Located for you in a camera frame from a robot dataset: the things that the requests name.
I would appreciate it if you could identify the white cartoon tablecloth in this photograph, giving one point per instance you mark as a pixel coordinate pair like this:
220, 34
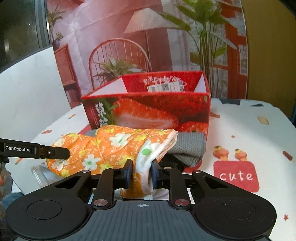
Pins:
252, 144

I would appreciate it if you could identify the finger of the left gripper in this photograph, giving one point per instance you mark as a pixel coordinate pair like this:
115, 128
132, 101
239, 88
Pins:
47, 152

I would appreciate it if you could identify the living room backdrop poster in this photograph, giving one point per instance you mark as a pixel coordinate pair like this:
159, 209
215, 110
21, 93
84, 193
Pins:
168, 35

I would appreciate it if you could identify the red strawberry cardboard box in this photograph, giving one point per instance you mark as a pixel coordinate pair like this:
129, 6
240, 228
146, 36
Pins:
125, 101

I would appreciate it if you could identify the orange floral oven mitt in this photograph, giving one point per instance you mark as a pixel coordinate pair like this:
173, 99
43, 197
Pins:
80, 160

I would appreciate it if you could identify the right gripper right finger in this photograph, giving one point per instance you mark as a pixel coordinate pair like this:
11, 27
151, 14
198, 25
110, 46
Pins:
157, 175

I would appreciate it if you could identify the grey mesh cloth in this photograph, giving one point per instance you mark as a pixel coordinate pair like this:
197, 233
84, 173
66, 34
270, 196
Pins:
189, 148

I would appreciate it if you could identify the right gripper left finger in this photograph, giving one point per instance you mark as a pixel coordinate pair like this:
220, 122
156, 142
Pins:
126, 174

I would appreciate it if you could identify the white barcode label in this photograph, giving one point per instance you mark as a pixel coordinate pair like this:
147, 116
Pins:
176, 86

